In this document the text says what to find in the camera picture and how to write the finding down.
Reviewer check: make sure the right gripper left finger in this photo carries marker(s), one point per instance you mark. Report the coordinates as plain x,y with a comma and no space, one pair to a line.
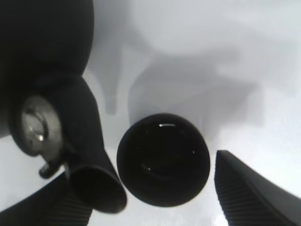
55,204

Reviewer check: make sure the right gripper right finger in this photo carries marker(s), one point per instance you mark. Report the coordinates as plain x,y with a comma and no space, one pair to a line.
248,199

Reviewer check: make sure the small black teacup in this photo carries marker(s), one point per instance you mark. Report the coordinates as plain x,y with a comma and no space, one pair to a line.
163,160

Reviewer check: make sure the black round teapot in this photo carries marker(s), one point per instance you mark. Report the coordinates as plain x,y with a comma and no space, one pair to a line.
45,103

